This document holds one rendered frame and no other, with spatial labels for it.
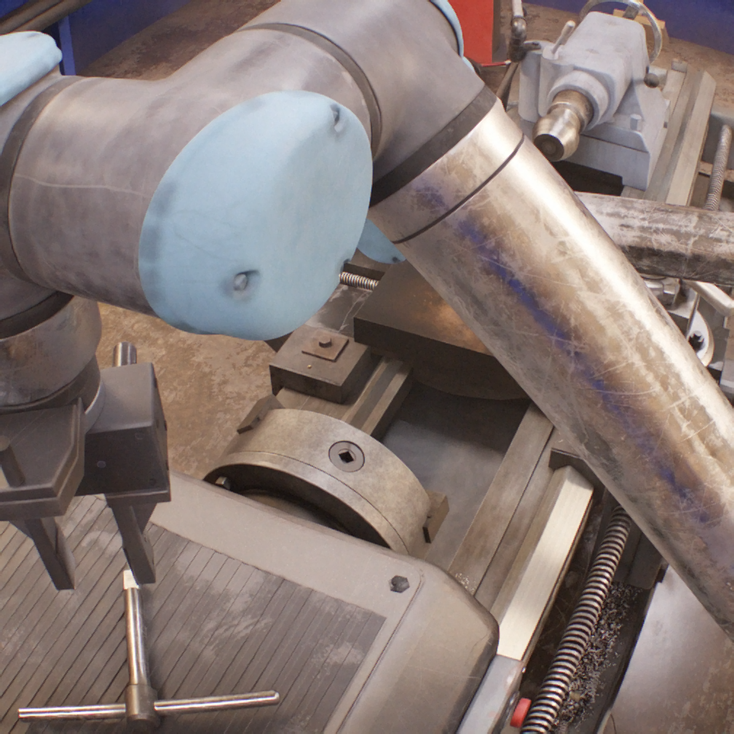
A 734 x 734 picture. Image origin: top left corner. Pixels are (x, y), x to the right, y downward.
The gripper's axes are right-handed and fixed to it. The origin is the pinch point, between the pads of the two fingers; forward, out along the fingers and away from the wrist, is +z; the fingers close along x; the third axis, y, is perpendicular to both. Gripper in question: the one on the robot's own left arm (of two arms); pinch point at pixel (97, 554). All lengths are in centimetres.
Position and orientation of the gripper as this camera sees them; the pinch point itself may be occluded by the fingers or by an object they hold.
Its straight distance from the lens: 61.6
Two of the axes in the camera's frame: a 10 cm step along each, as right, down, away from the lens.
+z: 0.1, 7.3, 6.9
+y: -1.8, -6.7, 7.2
